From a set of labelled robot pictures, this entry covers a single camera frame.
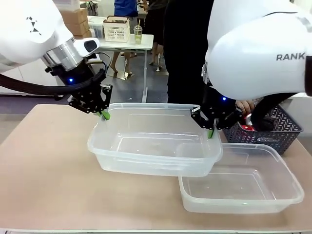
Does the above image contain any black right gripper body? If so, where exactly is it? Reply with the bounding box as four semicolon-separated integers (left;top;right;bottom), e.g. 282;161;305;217
201;84;239;120

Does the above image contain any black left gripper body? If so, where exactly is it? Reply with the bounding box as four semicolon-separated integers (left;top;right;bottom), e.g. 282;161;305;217
45;58;106;101

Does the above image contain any red snack packet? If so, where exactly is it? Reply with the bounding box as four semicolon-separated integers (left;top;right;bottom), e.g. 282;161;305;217
239;113;256;133

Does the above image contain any clear plastic bin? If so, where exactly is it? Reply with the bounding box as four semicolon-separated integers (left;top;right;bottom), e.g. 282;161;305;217
177;142;305;215
87;102;224;177

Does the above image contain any grey woven plastic basket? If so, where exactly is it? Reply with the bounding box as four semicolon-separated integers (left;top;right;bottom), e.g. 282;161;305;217
223;97;304;156

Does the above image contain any white lattice basket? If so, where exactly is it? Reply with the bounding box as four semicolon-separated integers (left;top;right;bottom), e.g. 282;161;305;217
102;15;130;43

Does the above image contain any person's left hand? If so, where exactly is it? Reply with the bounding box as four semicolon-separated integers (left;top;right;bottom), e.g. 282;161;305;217
235;100;256;117

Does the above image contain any brown cardboard box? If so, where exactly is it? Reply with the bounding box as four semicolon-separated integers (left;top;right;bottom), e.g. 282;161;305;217
63;20;90;36
72;30;93;39
59;7;88;25

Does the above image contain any clear storage drawer box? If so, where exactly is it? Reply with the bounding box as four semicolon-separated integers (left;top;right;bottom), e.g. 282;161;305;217
87;15;108;40

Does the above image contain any person in black clothes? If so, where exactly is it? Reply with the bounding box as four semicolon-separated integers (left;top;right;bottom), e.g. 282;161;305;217
162;0;215;106

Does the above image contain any white folding table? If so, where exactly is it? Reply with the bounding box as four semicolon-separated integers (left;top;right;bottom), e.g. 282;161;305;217
96;33;155;103

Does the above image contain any plastic cup with straw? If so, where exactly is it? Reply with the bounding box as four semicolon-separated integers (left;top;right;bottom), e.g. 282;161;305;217
133;19;144;45

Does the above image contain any bystander in blue shirt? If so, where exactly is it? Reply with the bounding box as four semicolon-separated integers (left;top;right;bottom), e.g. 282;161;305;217
110;0;140;76

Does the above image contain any bystander in dark clothes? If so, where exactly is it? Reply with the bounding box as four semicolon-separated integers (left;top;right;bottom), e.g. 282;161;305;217
145;0;167;73

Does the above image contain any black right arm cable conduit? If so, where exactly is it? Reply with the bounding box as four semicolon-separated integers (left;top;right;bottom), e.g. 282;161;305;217
250;91;300;132

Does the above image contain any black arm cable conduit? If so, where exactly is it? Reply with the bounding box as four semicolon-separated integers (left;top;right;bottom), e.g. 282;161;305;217
250;91;300;132
0;65;107;102

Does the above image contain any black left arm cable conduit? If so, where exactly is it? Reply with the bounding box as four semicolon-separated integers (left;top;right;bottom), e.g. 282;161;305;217
0;65;107;102

